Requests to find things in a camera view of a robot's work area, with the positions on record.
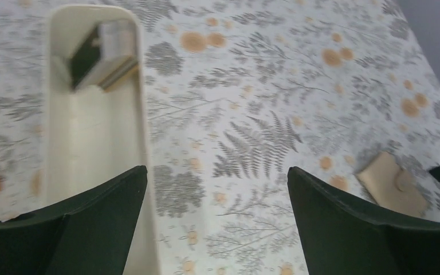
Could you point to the floral patterned table mat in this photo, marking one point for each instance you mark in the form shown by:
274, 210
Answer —
237, 93

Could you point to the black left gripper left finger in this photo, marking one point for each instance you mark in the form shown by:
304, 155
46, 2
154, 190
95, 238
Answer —
89, 233

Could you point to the long white plastic tray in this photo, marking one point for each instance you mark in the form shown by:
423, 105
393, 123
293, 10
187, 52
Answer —
90, 135

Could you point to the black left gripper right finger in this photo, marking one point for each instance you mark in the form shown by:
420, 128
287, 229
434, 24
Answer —
341, 233

